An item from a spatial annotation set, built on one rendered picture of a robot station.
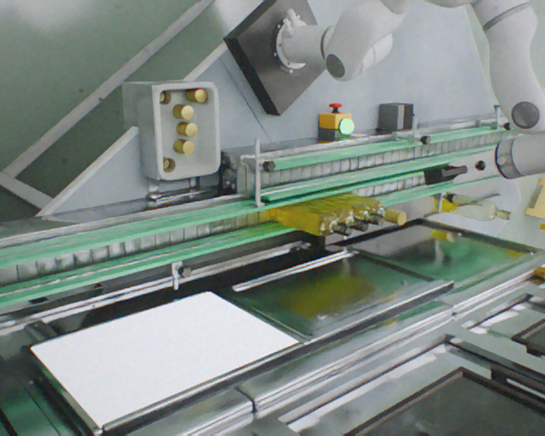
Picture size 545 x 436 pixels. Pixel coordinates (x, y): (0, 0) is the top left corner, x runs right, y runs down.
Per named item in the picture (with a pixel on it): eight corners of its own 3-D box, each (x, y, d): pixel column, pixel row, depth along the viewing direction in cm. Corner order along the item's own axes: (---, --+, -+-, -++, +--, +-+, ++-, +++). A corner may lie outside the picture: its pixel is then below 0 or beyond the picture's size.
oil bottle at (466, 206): (434, 210, 206) (504, 227, 186) (434, 195, 204) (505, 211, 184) (444, 204, 209) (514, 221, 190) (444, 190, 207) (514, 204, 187)
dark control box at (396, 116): (377, 127, 196) (397, 130, 190) (378, 104, 194) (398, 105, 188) (392, 125, 201) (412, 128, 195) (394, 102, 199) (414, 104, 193)
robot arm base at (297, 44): (263, 26, 150) (303, 24, 139) (295, 0, 155) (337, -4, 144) (287, 77, 159) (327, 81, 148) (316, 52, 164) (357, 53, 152)
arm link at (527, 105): (498, 27, 109) (546, 130, 108) (459, 34, 101) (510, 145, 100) (539, 0, 102) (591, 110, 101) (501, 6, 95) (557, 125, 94)
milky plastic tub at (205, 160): (143, 176, 144) (160, 182, 138) (135, 83, 138) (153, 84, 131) (203, 167, 155) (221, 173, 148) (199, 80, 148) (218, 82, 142)
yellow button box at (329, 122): (317, 135, 180) (334, 138, 174) (318, 111, 177) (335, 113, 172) (333, 133, 184) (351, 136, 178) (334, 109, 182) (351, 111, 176)
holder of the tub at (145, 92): (143, 196, 146) (159, 203, 140) (135, 84, 138) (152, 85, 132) (202, 186, 156) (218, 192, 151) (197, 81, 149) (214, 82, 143)
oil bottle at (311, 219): (269, 220, 157) (325, 239, 141) (270, 200, 156) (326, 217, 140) (285, 216, 161) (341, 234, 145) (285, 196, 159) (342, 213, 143)
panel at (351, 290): (21, 360, 111) (94, 451, 86) (19, 345, 110) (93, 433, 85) (350, 254, 166) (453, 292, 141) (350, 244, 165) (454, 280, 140)
